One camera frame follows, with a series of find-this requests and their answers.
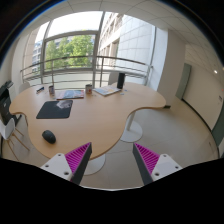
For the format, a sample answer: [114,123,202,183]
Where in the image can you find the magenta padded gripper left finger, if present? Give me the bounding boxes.
[41,143,92,185]

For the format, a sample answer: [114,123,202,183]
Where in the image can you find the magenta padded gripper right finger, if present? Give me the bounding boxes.
[133,143,182,185]

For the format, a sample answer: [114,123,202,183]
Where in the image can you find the black computer mouse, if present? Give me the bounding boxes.
[42,130,56,144]

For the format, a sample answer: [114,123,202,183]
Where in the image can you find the black mouse pad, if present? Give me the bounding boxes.
[36,100,73,119]

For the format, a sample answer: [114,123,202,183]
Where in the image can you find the wooden curved office table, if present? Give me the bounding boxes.
[9,81,167,176]

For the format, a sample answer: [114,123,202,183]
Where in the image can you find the white chair with wooden legs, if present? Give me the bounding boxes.
[0,118,29,155]

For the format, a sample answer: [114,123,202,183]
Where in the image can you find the white patterned mug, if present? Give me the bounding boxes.
[85,84,93,94]

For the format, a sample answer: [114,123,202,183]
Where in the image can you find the red patterned can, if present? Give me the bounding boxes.
[49,85,55,96]

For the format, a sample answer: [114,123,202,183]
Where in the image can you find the open notebook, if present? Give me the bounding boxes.
[94,85,120,96]

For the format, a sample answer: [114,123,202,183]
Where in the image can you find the small black device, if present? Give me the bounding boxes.
[36,86,44,93]

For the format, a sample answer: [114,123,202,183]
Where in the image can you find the black speaker box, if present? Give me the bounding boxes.
[117,73,125,89]

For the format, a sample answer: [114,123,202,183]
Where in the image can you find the metal railing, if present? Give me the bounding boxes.
[20,55,153,89]

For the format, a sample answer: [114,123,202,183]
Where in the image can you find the grey door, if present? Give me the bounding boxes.
[176,64,192,99]

